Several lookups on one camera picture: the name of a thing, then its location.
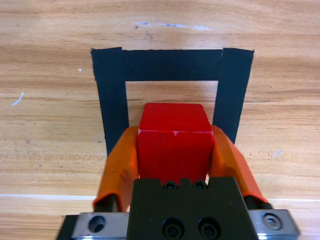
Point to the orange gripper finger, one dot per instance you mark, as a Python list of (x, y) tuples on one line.
[(117, 165), (232, 162)]

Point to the red wooden block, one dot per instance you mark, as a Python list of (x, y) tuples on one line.
[(175, 145)]

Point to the black tape square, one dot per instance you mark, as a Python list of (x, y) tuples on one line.
[(107, 87)]

